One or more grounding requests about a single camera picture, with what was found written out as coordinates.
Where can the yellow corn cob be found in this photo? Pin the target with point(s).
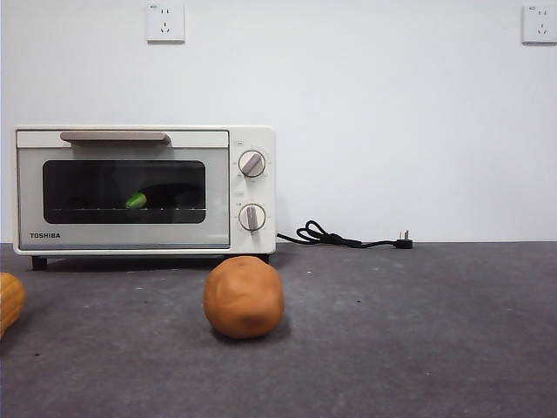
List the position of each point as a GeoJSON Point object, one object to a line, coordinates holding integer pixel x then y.
{"type": "Point", "coordinates": [10, 302]}

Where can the purple eggplant with green stem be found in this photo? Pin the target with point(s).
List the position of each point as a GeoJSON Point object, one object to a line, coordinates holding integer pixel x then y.
{"type": "Point", "coordinates": [136, 200]}

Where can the beige oven knob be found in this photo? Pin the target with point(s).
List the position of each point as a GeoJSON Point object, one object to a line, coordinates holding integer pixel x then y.
{"type": "Point", "coordinates": [252, 217]}
{"type": "Point", "coordinates": [252, 163]}

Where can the brown potato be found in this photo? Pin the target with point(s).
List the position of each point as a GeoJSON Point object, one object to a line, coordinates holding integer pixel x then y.
{"type": "Point", "coordinates": [243, 298]}

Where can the white Toshiba toaster oven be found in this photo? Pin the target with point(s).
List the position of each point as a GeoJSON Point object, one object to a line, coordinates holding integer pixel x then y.
{"type": "Point", "coordinates": [253, 135]}

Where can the white wall socket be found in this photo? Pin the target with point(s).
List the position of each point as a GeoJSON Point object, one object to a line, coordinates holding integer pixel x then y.
{"type": "Point", "coordinates": [540, 24]}
{"type": "Point", "coordinates": [165, 22]}

